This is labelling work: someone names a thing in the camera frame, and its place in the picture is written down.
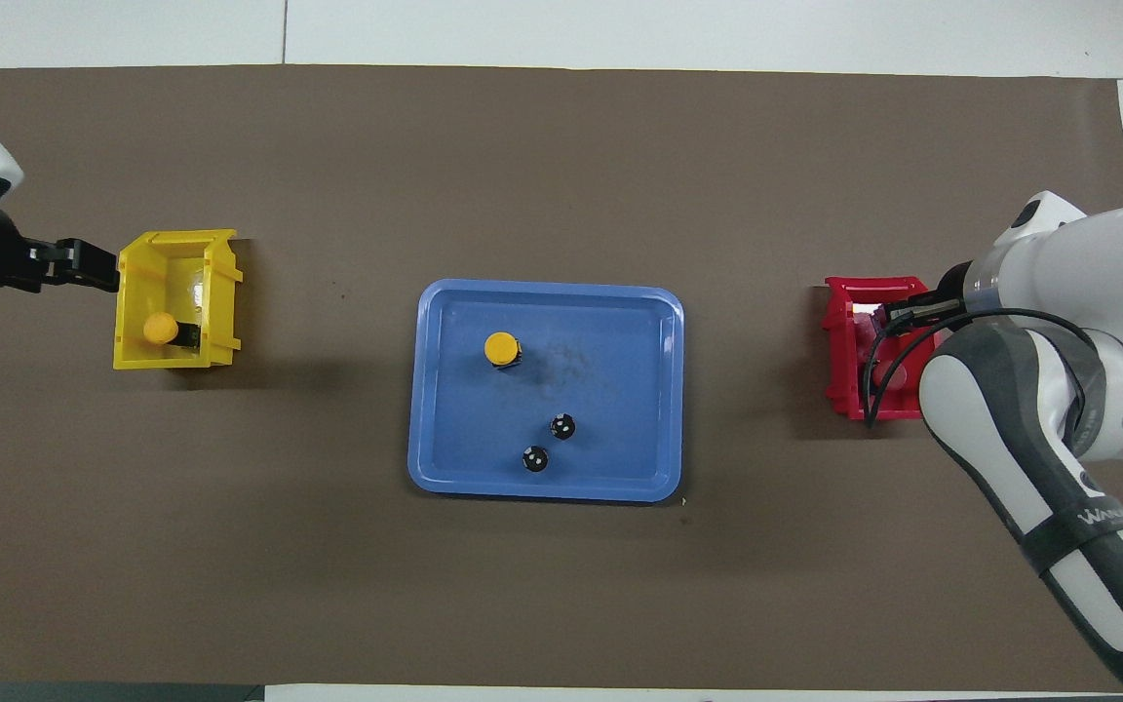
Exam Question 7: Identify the blue plastic tray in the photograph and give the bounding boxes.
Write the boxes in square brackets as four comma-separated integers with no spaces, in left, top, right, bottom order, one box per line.
[407,279,686,504]

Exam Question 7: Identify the yellow plastic storage bin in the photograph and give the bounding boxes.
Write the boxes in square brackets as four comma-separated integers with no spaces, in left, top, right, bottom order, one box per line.
[113,229,244,371]

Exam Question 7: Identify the yellow push button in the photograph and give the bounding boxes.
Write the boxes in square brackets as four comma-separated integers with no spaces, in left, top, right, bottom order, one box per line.
[484,331,524,372]
[142,312,202,352]

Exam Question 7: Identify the brown paper table mat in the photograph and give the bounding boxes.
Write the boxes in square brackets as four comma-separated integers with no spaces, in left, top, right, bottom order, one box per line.
[0,64,1123,695]

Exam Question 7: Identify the red plastic storage bin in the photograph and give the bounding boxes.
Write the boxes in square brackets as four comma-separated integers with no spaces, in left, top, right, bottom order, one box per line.
[823,276,949,421]

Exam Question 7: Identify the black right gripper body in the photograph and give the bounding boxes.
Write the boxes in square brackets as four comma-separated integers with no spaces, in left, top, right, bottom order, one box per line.
[932,259,980,315]

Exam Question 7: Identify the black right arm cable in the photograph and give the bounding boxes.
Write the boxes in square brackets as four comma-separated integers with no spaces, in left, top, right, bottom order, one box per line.
[862,308,1104,430]

